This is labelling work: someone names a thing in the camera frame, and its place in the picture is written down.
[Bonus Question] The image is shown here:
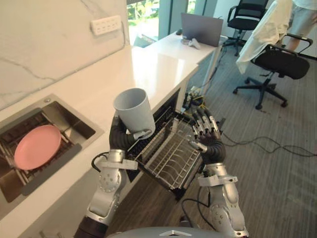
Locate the white desk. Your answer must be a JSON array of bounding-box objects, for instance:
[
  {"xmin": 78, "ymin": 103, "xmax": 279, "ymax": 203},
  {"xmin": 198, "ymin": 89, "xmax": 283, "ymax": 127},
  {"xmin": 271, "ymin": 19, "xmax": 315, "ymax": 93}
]
[{"xmin": 151, "ymin": 31, "xmax": 228, "ymax": 92}]

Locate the yellow and black wire bundle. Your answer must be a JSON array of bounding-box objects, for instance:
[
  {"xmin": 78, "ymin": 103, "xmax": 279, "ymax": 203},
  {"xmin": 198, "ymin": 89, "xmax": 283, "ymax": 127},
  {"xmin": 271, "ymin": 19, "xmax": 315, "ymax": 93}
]
[{"xmin": 184, "ymin": 85, "xmax": 210, "ymax": 115}]

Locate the black floor cable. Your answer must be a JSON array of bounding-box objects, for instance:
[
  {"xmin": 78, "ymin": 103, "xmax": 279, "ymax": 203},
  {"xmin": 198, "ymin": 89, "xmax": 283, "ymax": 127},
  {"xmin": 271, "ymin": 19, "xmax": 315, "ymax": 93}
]
[{"xmin": 221, "ymin": 135, "xmax": 317, "ymax": 157}]

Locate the pale grey plastic cup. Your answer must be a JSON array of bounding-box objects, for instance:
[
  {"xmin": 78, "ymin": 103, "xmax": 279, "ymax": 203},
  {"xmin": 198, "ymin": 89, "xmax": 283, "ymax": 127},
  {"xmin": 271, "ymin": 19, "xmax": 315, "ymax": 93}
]
[{"xmin": 113, "ymin": 88, "xmax": 156, "ymax": 134}]

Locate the person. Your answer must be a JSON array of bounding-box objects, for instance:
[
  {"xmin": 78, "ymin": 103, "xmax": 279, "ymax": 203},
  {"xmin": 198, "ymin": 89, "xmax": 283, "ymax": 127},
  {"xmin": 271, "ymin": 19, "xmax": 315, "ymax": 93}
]
[{"xmin": 286, "ymin": 0, "xmax": 317, "ymax": 53}]

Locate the open dishwasher door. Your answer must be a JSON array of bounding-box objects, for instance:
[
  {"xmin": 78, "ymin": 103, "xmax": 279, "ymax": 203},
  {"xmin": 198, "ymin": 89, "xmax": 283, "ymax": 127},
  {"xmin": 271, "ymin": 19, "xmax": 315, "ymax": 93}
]
[{"xmin": 126, "ymin": 110, "xmax": 205, "ymax": 201}]

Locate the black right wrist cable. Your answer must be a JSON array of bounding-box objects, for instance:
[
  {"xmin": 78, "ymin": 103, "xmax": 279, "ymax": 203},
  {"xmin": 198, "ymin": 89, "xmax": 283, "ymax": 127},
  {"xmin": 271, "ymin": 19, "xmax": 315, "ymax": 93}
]
[{"xmin": 182, "ymin": 187, "xmax": 218, "ymax": 230}]

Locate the pink round plate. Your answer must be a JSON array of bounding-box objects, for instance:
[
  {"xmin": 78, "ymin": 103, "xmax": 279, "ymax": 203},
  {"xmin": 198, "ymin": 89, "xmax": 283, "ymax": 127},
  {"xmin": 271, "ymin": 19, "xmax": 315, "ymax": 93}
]
[{"xmin": 13, "ymin": 124, "xmax": 62, "ymax": 171}]

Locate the white wire dish rack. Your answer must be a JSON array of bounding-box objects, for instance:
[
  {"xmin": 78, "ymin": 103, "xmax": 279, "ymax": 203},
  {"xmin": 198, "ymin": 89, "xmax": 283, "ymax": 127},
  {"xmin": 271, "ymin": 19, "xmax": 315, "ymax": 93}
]
[{"xmin": 135, "ymin": 116, "xmax": 203, "ymax": 190}]

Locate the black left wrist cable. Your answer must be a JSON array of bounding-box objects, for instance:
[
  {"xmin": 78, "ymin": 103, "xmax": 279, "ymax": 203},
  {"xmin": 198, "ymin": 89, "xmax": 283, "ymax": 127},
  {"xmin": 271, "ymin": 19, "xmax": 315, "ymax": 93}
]
[{"xmin": 91, "ymin": 151, "xmax": 111, "ymax": 172}]

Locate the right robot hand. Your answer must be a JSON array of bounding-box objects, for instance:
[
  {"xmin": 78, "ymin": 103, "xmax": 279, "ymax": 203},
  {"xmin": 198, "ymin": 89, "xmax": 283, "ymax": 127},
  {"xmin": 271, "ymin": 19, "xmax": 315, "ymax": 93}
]
[{"xmin": 189, "ymin": 105, "xmax": 226, "ymax": 165}]

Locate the grey robot torso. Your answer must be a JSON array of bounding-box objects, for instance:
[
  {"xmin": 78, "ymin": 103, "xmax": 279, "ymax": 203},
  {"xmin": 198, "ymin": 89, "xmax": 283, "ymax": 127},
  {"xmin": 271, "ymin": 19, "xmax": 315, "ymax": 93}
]
[{"xmin": 106, "ymin": 220, "xmax": 232, "ymax": 238}]

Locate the white kitchen counter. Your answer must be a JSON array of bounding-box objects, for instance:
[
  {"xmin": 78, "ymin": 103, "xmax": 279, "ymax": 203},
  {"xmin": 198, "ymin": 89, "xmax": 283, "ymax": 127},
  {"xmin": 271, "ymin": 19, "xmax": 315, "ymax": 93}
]
[{"xmin": 0, "ymin": 46, "xmax": 200, "ymax": 238}]

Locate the black office chair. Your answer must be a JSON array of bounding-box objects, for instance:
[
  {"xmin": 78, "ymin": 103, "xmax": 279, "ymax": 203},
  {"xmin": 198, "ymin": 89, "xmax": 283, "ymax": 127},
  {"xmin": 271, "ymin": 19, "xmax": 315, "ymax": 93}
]
[
  {"xmin": 232, "ymin": 33, "xmax": 313, "ymax": 110},
  {"xmin": 222, "ymin": 0, "xmax": 270, "ymax": 57}
]

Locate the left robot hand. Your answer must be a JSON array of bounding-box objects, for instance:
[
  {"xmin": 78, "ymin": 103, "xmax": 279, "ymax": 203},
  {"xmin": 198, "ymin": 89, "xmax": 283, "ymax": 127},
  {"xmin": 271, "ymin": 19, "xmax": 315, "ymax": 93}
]
[{"xmin": 109, "ymin": 114, "xmax": 153, "ymax": 152}]

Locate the grey laptop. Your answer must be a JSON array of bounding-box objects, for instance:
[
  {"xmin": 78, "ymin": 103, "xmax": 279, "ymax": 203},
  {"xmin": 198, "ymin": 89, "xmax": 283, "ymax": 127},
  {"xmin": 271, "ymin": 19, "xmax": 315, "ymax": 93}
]
[{"xmin": 180, "ymin": 12, "xmax": 224, "ymax": 47}]

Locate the stainless steel sink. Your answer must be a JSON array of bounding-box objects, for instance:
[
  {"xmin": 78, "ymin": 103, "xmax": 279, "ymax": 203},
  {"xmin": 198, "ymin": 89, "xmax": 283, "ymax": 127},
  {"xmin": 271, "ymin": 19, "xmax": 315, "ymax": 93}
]
[{"xmin": 0, "ymin": 93, "xmax": 105, "ymax": 203}]

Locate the white cloth on chair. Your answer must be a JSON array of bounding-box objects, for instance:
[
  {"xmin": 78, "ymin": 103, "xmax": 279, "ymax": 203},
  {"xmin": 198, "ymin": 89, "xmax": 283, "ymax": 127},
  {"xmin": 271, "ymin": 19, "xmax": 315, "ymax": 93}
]
[{"xmin": 235, "ymin": 0, "xmax": 293, "ymax": 74}]

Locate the white wall socket strip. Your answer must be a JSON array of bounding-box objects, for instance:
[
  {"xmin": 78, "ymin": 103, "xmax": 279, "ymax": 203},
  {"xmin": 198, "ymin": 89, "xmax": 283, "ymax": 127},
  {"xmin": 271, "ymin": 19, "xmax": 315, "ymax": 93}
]
[{"xmin": 90, "ymin": 14, "xmax": 122, "ymax": 37}]

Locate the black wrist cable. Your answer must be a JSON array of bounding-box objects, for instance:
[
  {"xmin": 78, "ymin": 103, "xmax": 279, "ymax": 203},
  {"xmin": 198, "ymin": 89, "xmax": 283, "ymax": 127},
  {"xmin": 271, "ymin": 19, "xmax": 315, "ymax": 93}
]
[
  {"xmin": 182, "ymin": 187, "xmax": 218, "ymax": 230},
  {"xmin": 91, "ymin": 151, "xmax": 111, "ymax": 172}
]

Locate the metal sink drying rack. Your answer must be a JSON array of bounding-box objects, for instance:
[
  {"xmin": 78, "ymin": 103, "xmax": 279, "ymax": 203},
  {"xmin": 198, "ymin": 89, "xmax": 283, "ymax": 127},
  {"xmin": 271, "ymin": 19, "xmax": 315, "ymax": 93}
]
[{"xmin": 0, "ymin": 111, "xmax": 75, "ymax": 186}]

